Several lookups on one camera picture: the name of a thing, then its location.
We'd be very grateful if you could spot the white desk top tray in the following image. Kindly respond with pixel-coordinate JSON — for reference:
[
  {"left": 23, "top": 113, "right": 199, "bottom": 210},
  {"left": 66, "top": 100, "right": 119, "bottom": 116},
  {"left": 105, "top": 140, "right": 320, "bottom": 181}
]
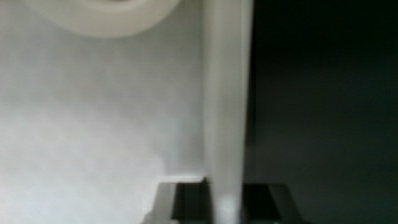
[{"left": 0, "top": 0, "right": 254, "bottom": 224}]

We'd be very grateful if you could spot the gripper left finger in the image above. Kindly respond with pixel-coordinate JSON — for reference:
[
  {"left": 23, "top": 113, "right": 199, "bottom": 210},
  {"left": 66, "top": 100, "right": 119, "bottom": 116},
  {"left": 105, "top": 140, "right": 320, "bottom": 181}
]
[{"left": 140, "top": 182, "right": 210, "bottom": 224}]

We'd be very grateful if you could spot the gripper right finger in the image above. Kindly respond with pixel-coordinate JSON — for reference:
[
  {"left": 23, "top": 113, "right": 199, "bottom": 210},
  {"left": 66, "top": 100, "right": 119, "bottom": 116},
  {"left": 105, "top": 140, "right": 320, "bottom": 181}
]
[{"left": 242, "top": 183, "right": 308, "bottom": 224}]

